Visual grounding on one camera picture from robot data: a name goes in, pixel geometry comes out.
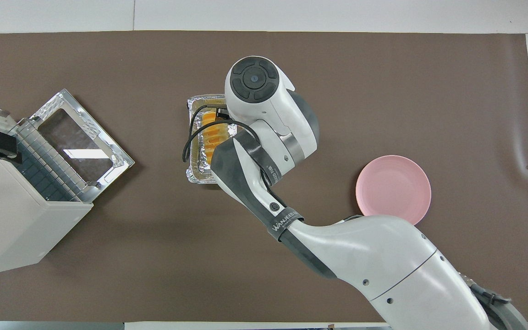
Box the yellow sliced bread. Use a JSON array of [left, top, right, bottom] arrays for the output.
[[200, 112, 229, 164]]

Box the aluminium foil tray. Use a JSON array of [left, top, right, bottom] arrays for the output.
[[185, 94, 239, 184]]

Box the metal oven rack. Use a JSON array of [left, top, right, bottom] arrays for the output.
[[16, 117, 88, 203]]

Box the cream toaster oven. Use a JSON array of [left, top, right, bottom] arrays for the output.
[[0, 99, 94, 277]]

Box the glass oven door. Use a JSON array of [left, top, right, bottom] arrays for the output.
[[29, 88, 135, 204]]

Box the brown table mat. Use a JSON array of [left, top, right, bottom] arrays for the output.
[[0, 31, 528, 323]]

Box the pink round plate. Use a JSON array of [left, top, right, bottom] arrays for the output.
[[355, 155, 432, 226]]

